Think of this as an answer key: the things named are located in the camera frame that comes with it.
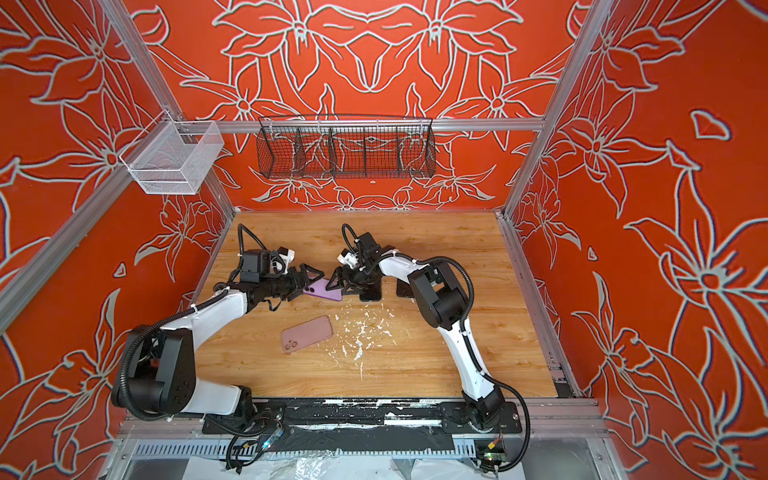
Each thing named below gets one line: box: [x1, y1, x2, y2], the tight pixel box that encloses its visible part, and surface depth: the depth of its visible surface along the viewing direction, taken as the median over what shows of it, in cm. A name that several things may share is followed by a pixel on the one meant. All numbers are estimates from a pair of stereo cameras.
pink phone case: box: [281, 315, 333, 354], surface depth 91 cm
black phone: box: [359, 281, 382, 302], surface depth 97 cm
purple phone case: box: [303, 278, 343, 302], surface depth 92 cm
